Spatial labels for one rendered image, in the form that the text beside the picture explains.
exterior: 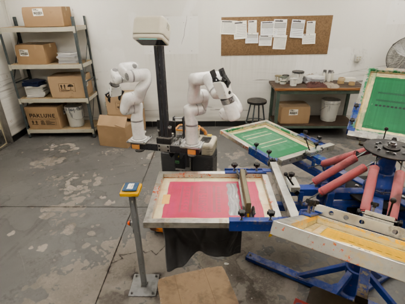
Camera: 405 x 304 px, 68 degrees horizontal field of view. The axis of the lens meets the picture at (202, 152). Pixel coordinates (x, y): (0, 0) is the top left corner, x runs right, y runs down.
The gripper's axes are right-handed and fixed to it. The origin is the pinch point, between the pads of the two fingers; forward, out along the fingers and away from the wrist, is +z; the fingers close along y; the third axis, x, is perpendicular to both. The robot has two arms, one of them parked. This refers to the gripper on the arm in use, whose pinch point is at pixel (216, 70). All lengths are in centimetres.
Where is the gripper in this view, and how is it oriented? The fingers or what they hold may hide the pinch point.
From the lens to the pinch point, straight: 164.5
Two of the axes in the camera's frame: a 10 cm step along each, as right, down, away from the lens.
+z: -3.7, -8.6, -3.4
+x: 8.1, -4.8, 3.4
